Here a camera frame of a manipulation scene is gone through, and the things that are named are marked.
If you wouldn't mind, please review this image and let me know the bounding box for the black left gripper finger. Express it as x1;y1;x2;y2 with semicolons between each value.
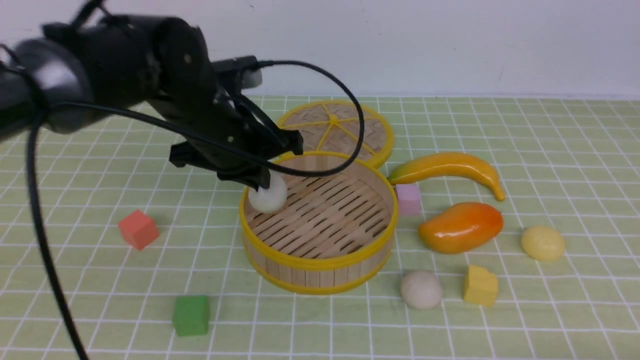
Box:
218;167;271;191

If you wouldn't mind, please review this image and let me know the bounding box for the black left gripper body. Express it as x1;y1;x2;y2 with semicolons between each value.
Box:
149;83;304;177

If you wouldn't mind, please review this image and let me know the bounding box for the white bun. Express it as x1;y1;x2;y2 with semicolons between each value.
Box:
247;172;288;214
400;270;444;310

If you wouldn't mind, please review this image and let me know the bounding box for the pale yellow bun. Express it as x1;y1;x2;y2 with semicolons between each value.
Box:
520;225;566;262

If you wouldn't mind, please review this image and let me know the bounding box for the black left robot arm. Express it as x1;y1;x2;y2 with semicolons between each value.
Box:
9;14;304;160

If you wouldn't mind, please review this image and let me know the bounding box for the woven bamboo steamer lid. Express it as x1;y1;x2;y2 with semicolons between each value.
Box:
278;100;394;168

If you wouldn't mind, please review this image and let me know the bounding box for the bamboo steamer tray yellow rim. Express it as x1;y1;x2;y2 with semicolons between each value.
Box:
238;159;399;296

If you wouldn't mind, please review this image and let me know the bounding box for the red wooden cube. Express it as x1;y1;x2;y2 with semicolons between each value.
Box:
118;209;160;251

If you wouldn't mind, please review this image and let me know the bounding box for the pink wooden cube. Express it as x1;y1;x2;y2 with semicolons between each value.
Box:
395;183;422;217

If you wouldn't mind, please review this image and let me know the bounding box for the green wooden cube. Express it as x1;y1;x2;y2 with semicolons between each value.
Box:
172;295;210;337

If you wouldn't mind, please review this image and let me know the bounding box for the yellow plastic banana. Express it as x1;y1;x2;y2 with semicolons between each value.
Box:
387;152;506;202

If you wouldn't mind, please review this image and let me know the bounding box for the orange plastic mango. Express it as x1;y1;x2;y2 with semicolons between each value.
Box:
417;202;505;255

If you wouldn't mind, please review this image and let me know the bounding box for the yellow wooden block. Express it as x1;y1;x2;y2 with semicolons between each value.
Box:
462;264;499;307

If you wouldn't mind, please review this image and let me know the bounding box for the green checkered tablecloth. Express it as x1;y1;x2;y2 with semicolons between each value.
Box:
0;95;640;360

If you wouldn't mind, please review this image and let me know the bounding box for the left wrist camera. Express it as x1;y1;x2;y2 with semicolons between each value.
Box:
210;55;263;91

